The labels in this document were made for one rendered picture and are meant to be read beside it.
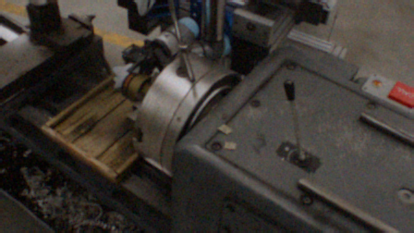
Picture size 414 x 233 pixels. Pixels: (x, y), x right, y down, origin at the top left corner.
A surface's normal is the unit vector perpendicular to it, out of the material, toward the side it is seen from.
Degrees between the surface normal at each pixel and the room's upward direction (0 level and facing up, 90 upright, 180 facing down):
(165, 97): 35
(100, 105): 0
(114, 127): 0
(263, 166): 0
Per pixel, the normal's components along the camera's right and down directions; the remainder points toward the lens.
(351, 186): 0.06, -0.69
